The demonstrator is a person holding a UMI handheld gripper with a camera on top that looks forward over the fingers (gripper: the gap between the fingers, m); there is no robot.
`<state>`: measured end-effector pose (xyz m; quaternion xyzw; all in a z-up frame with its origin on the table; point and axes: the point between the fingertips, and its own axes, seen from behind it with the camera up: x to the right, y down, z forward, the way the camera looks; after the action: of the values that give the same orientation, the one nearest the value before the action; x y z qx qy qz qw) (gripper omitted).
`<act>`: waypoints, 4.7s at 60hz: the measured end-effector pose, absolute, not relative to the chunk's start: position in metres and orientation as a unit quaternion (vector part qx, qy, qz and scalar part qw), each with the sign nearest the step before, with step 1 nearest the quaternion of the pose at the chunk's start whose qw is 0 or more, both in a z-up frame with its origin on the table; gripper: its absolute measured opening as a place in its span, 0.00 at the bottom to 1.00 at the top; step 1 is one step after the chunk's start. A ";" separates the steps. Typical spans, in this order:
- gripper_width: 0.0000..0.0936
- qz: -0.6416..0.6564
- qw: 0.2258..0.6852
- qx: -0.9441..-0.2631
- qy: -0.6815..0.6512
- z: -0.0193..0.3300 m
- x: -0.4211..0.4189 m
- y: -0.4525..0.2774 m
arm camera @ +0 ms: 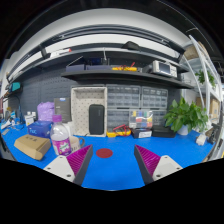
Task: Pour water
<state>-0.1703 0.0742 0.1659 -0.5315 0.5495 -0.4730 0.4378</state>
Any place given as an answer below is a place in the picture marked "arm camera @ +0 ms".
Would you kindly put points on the purple plastic bag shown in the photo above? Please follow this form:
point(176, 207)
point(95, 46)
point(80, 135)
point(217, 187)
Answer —
point(45, 111)

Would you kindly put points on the white metal shelving rack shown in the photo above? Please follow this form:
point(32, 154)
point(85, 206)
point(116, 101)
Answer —
point(209, 88)

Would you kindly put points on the dark grey box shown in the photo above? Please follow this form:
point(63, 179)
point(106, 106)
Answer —
point(63, 107)

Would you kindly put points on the blue table mat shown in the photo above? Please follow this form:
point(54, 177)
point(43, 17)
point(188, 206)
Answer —
point(113, 165)

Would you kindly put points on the white ceramic mug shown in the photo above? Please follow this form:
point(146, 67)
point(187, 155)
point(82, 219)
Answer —
point(76, 143)

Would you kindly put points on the black flat case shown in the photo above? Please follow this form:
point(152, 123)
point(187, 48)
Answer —
point(160, 131)

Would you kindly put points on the yellow tool on shelf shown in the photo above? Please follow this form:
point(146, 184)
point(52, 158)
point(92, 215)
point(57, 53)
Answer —
point(134, 69)

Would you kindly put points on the white perforated storage box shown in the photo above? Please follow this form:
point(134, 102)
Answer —
point(81, 99)

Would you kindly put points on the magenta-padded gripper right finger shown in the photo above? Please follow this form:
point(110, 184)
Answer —
point(152, 166)

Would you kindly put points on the oscilloscope on shelf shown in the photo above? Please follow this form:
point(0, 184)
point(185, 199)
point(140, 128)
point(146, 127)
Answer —
point(162, 68)

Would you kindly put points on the red round sticker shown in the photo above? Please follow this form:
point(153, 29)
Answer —
point(104, 153)

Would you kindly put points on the grey small-parts drawer cabinet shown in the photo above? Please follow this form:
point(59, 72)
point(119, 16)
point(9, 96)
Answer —
point(122, 99)

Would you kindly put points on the black box with white label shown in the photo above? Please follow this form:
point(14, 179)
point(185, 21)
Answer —
point(141, 133)

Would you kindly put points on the yellow multimeter with leads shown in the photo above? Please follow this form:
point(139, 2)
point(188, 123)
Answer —
point(122, 130)

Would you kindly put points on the clear box of coloured parts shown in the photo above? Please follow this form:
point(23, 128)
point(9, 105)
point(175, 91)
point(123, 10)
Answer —
point(140, 119)

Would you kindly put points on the black wall shelf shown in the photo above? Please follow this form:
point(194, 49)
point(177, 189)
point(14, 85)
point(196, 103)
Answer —
point(124, 77)

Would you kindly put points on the green potted plant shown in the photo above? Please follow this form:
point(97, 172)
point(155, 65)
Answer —
point(184, 114)

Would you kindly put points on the plastic bottle with purple label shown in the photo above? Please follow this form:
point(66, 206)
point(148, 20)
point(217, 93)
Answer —
point(60, 136)

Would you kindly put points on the black rectangular speaker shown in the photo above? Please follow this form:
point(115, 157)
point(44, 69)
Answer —
point(96, 119)

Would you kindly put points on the brown cardboard box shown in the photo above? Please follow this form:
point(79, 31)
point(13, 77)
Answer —
point(32, 146)

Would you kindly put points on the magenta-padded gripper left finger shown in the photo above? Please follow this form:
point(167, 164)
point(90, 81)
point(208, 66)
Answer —
point(73, 167)

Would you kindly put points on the blue tissue box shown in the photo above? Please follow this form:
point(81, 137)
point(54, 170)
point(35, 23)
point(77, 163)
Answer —
point(40, 129)

